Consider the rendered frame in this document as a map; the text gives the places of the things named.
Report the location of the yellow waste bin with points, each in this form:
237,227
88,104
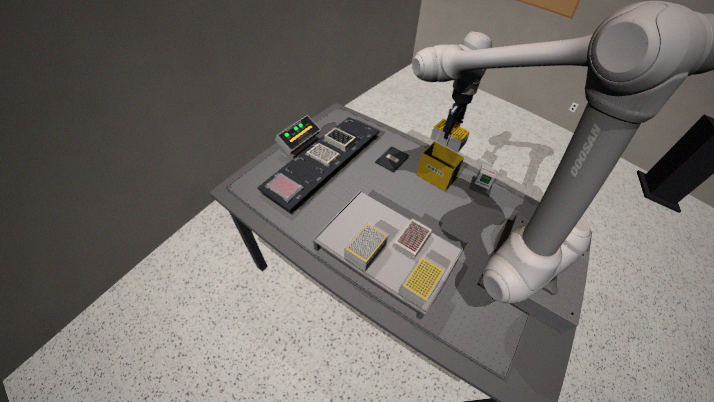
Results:
436,173

